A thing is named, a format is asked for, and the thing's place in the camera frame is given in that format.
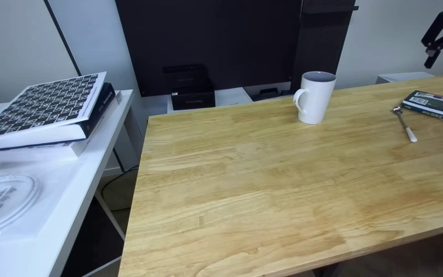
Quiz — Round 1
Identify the green flat printed box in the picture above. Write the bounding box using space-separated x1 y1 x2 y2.
399 90 443 128

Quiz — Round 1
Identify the white cabinet top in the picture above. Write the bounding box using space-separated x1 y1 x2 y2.
373 70 438 87

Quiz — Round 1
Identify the clear round plastic disc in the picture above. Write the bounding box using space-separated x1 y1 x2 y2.
0 174 42 242

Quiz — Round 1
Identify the checkerboard calibration board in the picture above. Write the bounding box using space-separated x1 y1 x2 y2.
0 71 116 154

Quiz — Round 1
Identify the white side table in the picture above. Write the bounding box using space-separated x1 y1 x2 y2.
0 90 135 277

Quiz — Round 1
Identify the white low shelf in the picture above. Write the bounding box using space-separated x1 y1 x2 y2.
141 82 295 117

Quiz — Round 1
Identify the large black monitor screen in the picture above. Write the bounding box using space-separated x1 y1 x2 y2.
113 0 304 99

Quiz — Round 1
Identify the white ceramic mug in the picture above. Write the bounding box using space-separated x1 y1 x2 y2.
292 70 336 127

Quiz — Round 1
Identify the silver spoon with white handle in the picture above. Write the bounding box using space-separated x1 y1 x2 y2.
390 105 418 145

